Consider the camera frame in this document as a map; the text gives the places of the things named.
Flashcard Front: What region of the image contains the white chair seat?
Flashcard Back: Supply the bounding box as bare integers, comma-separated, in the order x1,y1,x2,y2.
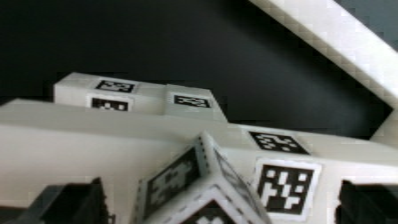
164,84,228,122

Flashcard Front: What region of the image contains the white chair back frame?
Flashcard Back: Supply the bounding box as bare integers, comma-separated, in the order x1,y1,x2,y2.
0,100,398,224

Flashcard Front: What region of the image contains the white U-shaped fence frame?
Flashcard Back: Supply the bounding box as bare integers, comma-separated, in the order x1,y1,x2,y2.
249,0,398,145

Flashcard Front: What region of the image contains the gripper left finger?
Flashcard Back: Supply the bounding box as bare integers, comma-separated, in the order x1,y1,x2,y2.
14,178,109,224

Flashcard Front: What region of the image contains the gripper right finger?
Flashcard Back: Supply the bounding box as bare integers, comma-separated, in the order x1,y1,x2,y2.
334,180,398,224

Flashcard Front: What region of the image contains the white chair leg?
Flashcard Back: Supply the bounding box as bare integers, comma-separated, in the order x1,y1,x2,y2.
132,132,272,224
53,72,165,115

